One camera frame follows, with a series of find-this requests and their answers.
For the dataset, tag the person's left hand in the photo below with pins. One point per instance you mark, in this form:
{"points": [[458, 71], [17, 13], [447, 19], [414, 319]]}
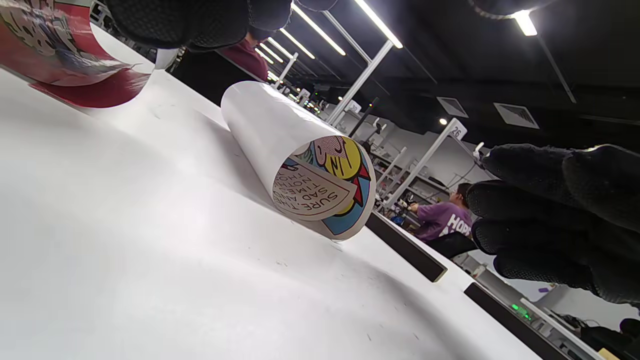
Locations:
{"points": [[550, 225]]}

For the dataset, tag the dark brown bar paperweight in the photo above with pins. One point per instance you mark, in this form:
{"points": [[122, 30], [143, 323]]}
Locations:
{"points": [[405, 245], [515, 322]]}

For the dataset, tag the cartoon pink character poster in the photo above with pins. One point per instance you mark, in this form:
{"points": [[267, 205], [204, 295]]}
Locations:
{"points": [[260, 125]]}

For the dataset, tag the rainbow striped poster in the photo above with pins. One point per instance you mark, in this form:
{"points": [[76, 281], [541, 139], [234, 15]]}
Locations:
{"points": [[50, 50]]}

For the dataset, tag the white ceiling air vent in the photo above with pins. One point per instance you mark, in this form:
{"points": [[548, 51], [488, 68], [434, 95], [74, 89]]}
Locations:
{"points": [[516, 115], [452, 107]]}

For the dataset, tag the white post with sign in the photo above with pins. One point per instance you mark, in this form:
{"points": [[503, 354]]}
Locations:
{"points": [[425, 160]]}

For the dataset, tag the white metal frame post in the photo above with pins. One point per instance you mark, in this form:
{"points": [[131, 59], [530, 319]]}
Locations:
{"points": [[361, 80]]}

